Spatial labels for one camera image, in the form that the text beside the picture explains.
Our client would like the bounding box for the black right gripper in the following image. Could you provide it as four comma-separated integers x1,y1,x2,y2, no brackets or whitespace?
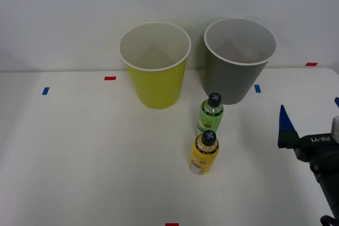
277,96,339,165

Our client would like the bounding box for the grey plastic waste bin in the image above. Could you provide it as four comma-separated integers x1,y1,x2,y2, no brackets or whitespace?
203,17,278,105

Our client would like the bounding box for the green label plastic bottle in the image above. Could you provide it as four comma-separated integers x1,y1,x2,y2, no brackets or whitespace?
195,93,225,137

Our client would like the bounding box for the yellow label plastic bottle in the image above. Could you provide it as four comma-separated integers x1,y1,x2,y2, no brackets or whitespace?
189,130,220,176

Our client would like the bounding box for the yellow-green plastic waste bin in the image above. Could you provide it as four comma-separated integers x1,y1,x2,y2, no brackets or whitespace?
118,21,192,110

